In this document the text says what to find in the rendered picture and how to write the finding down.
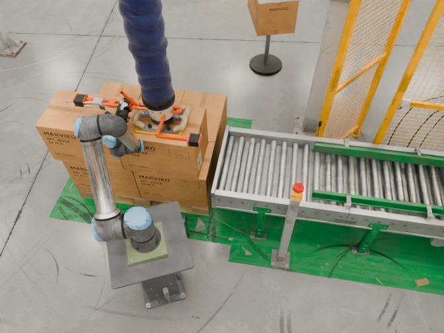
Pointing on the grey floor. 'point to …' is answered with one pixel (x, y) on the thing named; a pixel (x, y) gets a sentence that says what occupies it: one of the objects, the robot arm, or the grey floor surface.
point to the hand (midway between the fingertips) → (123, 104)
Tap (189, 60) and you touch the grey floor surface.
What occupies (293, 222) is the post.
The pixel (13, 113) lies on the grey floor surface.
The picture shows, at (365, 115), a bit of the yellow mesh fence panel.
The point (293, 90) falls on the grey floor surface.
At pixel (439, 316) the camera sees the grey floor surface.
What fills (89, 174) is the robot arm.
